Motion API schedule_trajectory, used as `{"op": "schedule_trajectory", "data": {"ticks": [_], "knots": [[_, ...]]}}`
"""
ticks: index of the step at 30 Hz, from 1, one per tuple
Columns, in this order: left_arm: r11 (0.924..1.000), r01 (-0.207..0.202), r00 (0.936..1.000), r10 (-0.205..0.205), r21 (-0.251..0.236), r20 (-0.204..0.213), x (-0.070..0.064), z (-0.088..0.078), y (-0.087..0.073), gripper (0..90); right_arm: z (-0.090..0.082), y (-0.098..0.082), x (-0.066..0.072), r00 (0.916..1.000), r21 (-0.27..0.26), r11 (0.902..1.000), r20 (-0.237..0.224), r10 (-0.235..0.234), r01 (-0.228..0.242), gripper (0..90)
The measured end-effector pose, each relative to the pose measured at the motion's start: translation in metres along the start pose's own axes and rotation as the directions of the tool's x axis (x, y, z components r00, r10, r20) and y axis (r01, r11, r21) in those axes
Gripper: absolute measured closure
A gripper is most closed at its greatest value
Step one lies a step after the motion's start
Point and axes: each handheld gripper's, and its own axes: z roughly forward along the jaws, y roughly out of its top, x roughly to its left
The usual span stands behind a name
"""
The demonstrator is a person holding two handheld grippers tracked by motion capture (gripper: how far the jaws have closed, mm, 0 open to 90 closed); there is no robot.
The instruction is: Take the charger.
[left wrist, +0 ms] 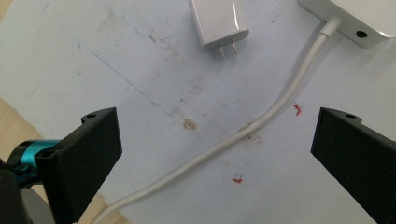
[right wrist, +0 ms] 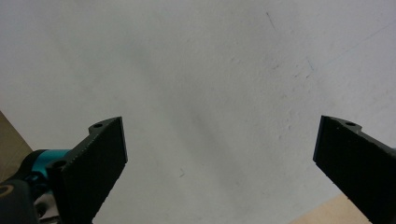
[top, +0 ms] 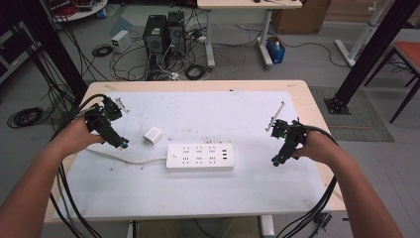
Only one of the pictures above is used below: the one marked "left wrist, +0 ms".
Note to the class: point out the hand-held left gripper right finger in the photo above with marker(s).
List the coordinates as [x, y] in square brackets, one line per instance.
[358, 155]

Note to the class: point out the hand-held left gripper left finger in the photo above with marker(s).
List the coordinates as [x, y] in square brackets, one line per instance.
[82, 158]

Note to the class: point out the white charger plug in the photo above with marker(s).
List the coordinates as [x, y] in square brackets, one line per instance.
[218, 21]

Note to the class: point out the white power strip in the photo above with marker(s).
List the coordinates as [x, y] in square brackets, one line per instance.
[358, 15]

